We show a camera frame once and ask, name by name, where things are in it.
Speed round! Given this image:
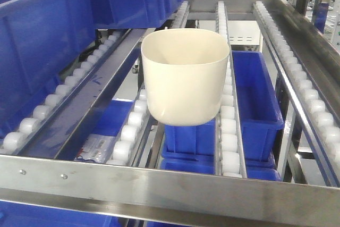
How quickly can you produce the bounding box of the roller track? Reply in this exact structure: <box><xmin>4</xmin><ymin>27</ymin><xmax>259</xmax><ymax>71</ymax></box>
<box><xmin>214</xmin><ymin>1</ymin><xmax>248</xmax><ymax>179</ymax></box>
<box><xmin>254</xmin><ymin>1</ymin><xmax>339</xmax><ymax>179</ymax></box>
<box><xmin>0</xmin><ymin>30</ymin><xmax>125</xmax><ymax>156</ymax></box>
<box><xmin>106</xmin><ymin>1</ymin><xmax>189</xmax><ymax>165</ymax></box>

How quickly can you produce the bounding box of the steel front shelf beam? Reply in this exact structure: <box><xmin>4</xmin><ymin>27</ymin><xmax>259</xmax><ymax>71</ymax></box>
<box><xmin>1</xmin><ymin>155</ymin><xmax>339</xmax><ymax>226</ymax></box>

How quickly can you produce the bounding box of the blue crate lower left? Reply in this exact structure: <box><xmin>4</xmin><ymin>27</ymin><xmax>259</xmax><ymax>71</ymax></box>
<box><xmin>91</xmin><ymin>99</ymin><xmax>134</xmax><ymax>137</ymax></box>

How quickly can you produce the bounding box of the middle roller track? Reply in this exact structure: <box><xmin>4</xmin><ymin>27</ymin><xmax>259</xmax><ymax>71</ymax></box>
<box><xmin>214</xmin><ymin>1</ymin><xmax>248</xmax><ymax>179</ymax></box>

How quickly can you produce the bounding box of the blue crate below rollers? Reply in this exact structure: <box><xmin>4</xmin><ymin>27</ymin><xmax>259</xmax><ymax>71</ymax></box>
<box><xmin>161</xmin><ymin>51</ymin><xmax>284</xmax><ymax>168</ymax></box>

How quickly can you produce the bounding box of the blue crate bottom stacked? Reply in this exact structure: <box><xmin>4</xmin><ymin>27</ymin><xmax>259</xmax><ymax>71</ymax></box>
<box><xmin>160</xmin><ymin>146</ymin><xmax>281</xmax><ymax>181</ymax></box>

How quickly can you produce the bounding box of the far left roller track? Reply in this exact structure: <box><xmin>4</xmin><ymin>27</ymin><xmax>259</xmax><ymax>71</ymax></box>
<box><xmin>0</xmin><ymin>30</ymin><xmax>125</xmax><ymax>156</ymax></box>

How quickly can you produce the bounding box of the right roller track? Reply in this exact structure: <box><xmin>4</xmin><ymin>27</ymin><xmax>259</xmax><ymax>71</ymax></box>
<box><xmin>254</xmin><ymin>1</ymin><xmax>339</xmax><ymax>179</ymax></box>

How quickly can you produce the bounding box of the blue crate front left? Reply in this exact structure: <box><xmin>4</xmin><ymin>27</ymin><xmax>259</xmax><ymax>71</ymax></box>
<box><xmin>1</xmin><ymin>0</ymin><xmax>95</xmax><ymax>137</ymax></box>

